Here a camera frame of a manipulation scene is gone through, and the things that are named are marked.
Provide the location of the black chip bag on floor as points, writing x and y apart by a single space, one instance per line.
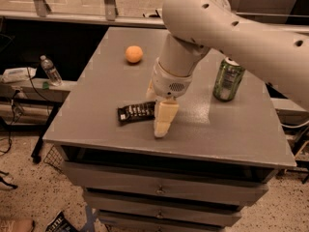
60 224

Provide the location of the clear plastic water bottle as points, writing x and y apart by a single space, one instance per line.
51 71

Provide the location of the middle grey drawer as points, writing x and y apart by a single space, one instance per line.
146 207

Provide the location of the low side bench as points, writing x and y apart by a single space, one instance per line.
32 92

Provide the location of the bottom grey drawer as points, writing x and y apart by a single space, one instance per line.
152 224

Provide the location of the wire mesh basket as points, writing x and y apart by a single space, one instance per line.
54 159

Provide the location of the grey drawer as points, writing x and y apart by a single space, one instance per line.
152 224
130 180
146 207

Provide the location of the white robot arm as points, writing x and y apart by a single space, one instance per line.
197 26

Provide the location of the orange fruit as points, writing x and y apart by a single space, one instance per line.
134 54

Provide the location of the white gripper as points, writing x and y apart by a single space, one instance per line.
168 81

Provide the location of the metal window railing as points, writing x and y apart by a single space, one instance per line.
145 13

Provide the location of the white tissue packet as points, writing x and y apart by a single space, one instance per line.
18 74

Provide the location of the green soda can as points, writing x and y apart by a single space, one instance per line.
228 79

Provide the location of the grey drawer cabinet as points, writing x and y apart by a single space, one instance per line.
192 168

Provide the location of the top grey drawer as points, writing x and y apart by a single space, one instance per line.
130 180

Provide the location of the black rxbar chocolate wrapper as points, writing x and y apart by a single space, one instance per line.
137 112

